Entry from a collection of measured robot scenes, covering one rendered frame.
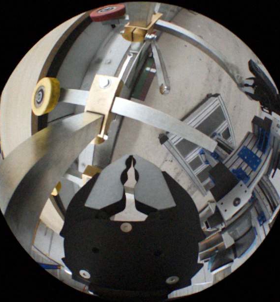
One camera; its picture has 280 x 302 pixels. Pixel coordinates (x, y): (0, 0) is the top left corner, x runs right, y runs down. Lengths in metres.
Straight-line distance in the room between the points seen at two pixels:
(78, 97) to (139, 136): 0.95
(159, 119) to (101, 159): 0.30
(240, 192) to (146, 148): 1.02
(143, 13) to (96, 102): 0.20
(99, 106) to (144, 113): 0.08
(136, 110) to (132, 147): 0.98
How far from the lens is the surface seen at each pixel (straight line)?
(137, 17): 0.23
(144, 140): 1.13
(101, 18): 0.29
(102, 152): 0.41
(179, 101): 1.14
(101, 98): 0.19
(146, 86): 0.35
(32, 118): 0.29
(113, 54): 0.49
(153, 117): 0.19
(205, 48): 0.30
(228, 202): 0.42
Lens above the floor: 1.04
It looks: 62 degrees down
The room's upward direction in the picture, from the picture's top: 175 degrees clockwise
